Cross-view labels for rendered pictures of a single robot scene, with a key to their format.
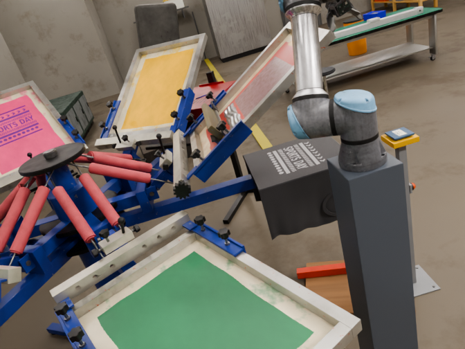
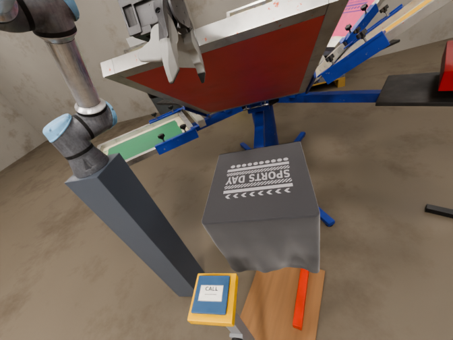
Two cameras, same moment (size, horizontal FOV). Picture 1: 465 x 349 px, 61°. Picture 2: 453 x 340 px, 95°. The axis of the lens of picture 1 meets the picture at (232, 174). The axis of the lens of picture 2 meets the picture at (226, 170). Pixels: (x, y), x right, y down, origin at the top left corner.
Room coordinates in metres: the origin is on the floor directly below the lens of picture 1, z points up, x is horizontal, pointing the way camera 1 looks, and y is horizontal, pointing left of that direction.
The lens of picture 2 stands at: (1.97, -1.05, 1.57)
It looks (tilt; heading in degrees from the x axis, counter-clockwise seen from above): 36 degrees down; 111
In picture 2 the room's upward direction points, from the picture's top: 20 degrees counter-clockwise
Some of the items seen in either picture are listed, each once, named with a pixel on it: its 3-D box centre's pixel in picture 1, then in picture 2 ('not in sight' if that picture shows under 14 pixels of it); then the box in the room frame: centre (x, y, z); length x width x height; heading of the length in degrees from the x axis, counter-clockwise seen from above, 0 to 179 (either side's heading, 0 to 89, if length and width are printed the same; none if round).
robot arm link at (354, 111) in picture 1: (353, 113); (67, 134); (1.13, -0.41, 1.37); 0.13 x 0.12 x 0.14; 64
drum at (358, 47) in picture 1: (356, 36); not in sight; (7.41, -2.93, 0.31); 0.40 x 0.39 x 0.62; 93
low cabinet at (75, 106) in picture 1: (40, 130); not in sight; (7.25, 3.13, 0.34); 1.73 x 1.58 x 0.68; 2
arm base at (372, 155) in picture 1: (360, 147); (85, 158); (1.13, -0.42, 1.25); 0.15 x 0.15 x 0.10
